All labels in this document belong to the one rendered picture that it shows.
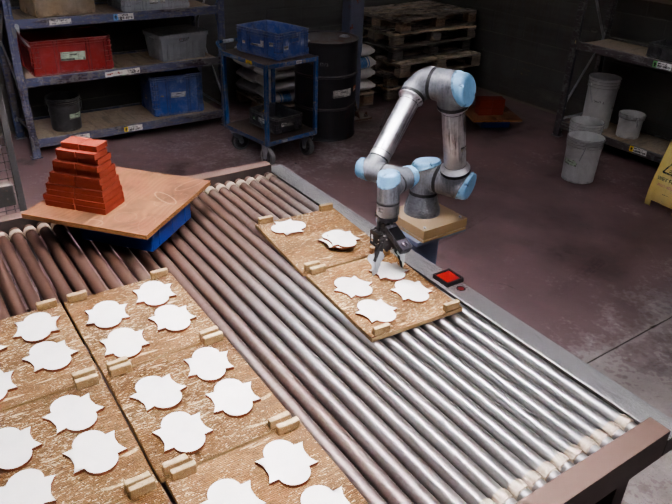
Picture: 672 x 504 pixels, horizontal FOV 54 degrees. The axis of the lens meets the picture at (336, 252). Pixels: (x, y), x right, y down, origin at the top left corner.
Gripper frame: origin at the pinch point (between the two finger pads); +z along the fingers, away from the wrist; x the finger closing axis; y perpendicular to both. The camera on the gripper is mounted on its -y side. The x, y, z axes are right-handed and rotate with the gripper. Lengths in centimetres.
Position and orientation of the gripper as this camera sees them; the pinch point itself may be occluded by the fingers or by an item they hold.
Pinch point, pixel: (389, 270)
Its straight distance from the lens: 229.1
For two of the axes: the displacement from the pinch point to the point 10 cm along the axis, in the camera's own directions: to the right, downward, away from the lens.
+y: -5.1, -3.7, 7.7
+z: 0.0, 9.0, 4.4
